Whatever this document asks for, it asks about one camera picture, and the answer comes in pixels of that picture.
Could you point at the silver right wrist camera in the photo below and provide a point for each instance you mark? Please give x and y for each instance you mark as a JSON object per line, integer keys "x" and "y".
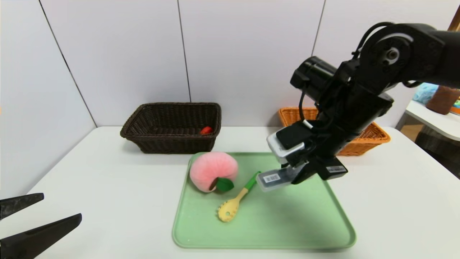
{"x": 284, "y": 151}

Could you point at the wooden shelf unit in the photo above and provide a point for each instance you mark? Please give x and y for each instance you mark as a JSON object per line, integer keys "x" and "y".
{"x": 456, "y": 23}

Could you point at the grey translucent plastic case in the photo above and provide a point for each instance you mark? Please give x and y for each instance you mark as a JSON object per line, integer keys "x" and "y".
{"x": 271, "y": 178}

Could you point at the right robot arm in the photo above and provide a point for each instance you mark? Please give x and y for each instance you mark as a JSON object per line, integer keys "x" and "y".
{"x": 413, "y": 54}

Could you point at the pink plush peach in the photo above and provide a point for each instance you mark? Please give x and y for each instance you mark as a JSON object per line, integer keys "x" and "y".
{"x": 212, "y": 167}

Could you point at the light blue cloth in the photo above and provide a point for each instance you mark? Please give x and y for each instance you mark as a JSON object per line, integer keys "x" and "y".
{"x": 426, "y": 93}

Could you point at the white side table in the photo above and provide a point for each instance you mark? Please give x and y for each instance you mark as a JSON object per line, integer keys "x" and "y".
{"x": 438, "y": 124}

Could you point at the orange wicker basket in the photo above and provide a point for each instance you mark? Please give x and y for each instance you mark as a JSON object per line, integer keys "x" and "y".
{"x": 373, "y": 138}

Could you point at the colourful box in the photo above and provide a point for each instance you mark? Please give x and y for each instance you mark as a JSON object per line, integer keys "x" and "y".
{"x": 456, "y": 108}

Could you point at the red rubber duck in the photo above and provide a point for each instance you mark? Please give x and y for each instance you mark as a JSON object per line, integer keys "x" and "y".
{"x": 206, "y": 130}

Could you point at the brown rolled towel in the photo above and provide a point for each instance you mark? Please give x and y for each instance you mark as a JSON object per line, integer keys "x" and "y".
{"x": 444, "y": 102}

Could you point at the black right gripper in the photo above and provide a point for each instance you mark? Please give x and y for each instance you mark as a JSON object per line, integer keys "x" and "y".
{"x": 332, "y": 170}

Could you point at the dark ribbed bin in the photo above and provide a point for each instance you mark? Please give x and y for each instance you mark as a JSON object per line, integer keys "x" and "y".
{"x": 442, "y": 151}

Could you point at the light green plastic tray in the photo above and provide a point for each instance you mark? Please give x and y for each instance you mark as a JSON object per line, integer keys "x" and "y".
{"x": 287, "y": 230}

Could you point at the dark brown wicker basket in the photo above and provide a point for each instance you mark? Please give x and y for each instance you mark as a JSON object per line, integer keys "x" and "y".
{"x": 172, "y": 144}

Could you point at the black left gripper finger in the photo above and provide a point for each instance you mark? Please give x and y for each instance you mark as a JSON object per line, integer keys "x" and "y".
{"x": 36, "y": 239}
{"x": 18, "y": 205}

